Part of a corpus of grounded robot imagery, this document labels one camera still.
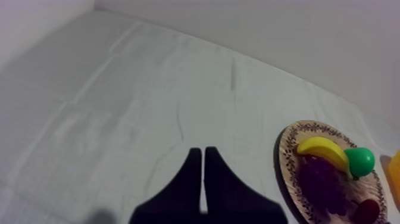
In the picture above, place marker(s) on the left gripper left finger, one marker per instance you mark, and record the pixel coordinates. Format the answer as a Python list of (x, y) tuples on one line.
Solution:
[(178, 197)]

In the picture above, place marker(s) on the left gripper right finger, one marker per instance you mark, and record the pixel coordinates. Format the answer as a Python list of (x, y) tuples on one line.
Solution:
[(231, 197)]

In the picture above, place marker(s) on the yellow toy banana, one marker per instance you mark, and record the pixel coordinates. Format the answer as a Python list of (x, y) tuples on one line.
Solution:
[(325, 150)]

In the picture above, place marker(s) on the round wooden board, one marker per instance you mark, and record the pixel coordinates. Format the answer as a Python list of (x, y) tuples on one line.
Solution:
[(364, 187)]

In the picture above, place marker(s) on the purple toy grapes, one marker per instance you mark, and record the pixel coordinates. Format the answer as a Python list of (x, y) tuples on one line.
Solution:
[(323, 184)]

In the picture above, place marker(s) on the green toy pear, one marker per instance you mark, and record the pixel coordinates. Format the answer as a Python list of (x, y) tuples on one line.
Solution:
[(361, 161)]

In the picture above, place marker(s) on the small red fruit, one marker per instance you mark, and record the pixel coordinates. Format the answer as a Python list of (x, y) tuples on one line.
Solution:
[(367, 212)]

